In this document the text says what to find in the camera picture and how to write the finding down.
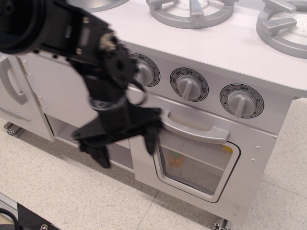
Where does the aluminium frame rail right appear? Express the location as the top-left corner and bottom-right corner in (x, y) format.
(213, 217), (234, 230)

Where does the orange toy fruit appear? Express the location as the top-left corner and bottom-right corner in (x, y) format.
(168, 151), (185, 168)

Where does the silver toy sink basin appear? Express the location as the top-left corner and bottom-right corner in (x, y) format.
(74, 0), (129, 12)

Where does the aluminium frame rail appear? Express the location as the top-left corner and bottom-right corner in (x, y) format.
(4, 122), (25, 138)
(213, 217), (234, 230)

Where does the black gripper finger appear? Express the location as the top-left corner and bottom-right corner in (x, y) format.
(143, 126), (163, 155)
(80, 142), (111, 168)

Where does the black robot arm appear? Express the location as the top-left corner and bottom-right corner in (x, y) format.
(0, 0), (163, 168)

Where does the silver middle burner grate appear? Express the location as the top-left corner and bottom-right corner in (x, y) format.
(146, 0), (237, 29)

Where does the white cabinet door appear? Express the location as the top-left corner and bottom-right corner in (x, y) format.
(16, 51), (131, 149)

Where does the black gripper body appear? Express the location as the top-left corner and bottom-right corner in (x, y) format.
(72, 102), (163, 147)

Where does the grey right timer knob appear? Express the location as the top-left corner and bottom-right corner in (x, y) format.
(220, 84), (264, 119)

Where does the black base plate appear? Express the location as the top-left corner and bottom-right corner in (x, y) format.
(17, 203), (59, 230)

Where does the silver right burner grate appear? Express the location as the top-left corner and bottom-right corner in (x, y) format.
(256, 0), (307, 59)

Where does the black braided cable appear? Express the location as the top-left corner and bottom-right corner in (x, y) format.
(0, 207), (22, 230)

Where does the silver left door handle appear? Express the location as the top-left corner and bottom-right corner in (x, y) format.
(0, 55), (27, 105)

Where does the aluminium rail bottom left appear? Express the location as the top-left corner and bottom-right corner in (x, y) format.
(0, 193), (18, 224)

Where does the white left fridge door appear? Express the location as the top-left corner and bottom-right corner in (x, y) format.
(0, 53), (55, 141)

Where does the grey left stove knob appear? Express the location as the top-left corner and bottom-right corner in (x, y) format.
(130, 53), (160, 87)

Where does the white toy kitchen body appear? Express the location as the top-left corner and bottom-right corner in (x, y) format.
(0, 0), (307, 220)

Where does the white toy oven door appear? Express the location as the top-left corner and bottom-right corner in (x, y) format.
(129, 95), (276, 225)

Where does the aluminium frame rail left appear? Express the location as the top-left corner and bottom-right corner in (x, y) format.
(4, 122), (25, 138)

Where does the silver oven door handle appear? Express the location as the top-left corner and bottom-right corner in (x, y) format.
(161, 110), (230, 144)

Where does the silver burner grate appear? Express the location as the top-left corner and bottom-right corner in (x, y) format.
(256, 0), (307, 59)
(146, 0), (237, 29)

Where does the grey middle temperature knob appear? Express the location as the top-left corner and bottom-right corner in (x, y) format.
(170, 68), (209, 102)

